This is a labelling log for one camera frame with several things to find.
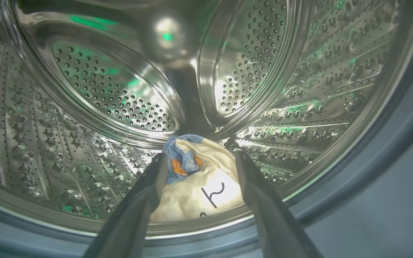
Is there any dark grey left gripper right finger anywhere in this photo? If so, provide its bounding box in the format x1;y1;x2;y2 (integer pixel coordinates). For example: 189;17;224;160
234;150;323;258

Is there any blue garment with cream patch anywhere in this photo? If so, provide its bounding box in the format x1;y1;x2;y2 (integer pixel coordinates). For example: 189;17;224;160
151;134;246;223

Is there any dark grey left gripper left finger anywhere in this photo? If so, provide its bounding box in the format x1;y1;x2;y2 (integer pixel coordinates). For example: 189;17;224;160
83;152;168;258

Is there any steel perforated washer drum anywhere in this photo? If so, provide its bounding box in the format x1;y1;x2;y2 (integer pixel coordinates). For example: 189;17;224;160
0;0;413;237

